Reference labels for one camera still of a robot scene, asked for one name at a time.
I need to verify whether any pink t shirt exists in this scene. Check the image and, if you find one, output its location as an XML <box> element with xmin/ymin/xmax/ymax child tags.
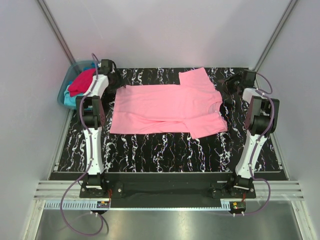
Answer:
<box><xmin>109</xmin><ymin>67</ymin><xmax>228</xmax><ymax>139</ymax></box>

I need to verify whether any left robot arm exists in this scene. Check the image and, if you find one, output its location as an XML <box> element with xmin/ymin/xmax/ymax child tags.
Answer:
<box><xmin>75</xmin><ymin>59</ymin><xmax>125</xmax><ymax>198</ymax></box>

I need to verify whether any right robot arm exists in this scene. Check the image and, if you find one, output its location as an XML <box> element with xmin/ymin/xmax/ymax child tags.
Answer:
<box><xmin>225</xmin><ymin>69</ymin><xmax>280</xmax><ymax>199</ymax></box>

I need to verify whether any magenta t shirt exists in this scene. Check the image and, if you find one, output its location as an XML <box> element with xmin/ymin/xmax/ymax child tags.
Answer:
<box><xmin>67</xmin><ymin>68</ymin><xmax>96</xmax><ymax>97</ymax></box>

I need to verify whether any translucent blue plastic basket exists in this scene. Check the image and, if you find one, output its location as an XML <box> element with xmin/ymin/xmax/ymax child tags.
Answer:
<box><xmin>57</xmin><ymin>60</ymin><xmax>95</xmax><ymax>110</ymax></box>

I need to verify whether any teal blue t shirt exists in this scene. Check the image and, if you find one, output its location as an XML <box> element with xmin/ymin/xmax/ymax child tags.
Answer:
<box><xmin>62</xmin><ymin>63</ymin><xmax>97</xmax><ymax>109</ymax></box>

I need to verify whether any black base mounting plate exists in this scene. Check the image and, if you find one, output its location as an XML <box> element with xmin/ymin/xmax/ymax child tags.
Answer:
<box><xmin>79</xmin><ymin>172</ymin><xmax>256</xmax><ymax>209</ymax></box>

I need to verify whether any left aluminium corner post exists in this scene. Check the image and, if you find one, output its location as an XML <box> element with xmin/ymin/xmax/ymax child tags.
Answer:
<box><xmin>35</xmin><ymin>0</ymin><xmax>76</xmax><ymax>65</ymax></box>

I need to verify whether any aluminium corner post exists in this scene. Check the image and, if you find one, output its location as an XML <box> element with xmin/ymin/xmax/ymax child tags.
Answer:
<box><xmin>252</xmin><ymin>0</ymin><xmax>300</xmax><ymax>72</ymax></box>
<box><xmin>35</xmin><ymin>0</ymin><xmax>76</xmax><ymax>65</ymax></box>

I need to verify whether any right aluminium corner post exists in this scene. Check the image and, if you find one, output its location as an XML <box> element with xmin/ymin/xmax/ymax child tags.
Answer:
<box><xmin>252</xmin><ymin>0</ymin><xmax>300</xmax><ymax>72</ymax></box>

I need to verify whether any aluminium front rail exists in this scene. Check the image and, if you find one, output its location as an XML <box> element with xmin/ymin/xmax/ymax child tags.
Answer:
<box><xmin>33</xmin><ymin>180</ymin><xmax>304</xmax><ymax>201</ymax></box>

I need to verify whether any white slotted cable duct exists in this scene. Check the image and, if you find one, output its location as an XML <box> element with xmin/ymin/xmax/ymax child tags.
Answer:
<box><xmin>44</xmin><ymin>200</ymin><xmax>111</xmax><ymax>211</ymax></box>

